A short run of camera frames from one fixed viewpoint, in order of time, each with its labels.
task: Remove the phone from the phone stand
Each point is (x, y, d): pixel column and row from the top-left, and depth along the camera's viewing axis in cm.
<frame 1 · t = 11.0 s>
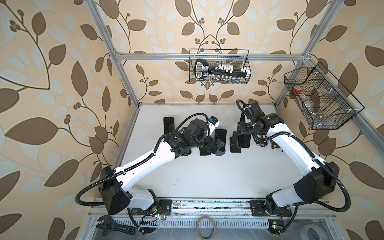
left hand: (218, 137, 70), fingers open
right hand: (244, 130, 81), fingers open
far left black phone: (168, 125, 93), point 14 cm above the table
black phone on stand: (221, 132, 87), point 16 cm above the table
black folding phone stand: (234, 147, 94), point 4 cm above the table
black centre phone stand: (204, 154, 96), on the table

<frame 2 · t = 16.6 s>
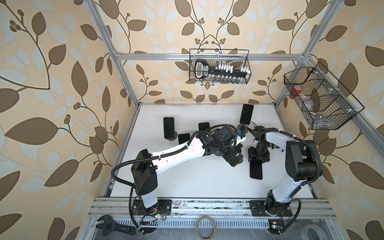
left hand: (238, 153, 72), fingers open
right hand: (256, 162, 90), fingers open
centre black phone with label: (203, 126, 90), point 16 cm above the table
purple edged black phone: (256, 169, 85), point 5 cm above the table
rear tall black phone: (246, 113, 102), point 12 cm above the table
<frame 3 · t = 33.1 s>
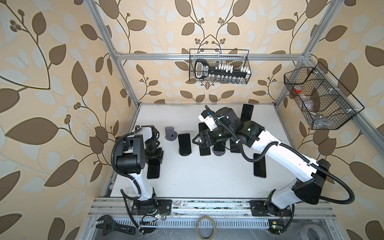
left hand: (155, 161, 90), fingers open
right hand: (198, 139, 68), fingers open
far left black phone: (156, 169, 88), on the table
round stand of phone: (218, 153, 95), on the table
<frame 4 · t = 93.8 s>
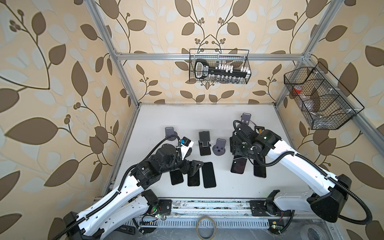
left hand: (197, 158, 68), fingers open
right hand: (238, 154, 75), fingers open
centre black phone with label: (193, 178, 86), on the table
black phone on stand 2: (176, 177, 87), on the table
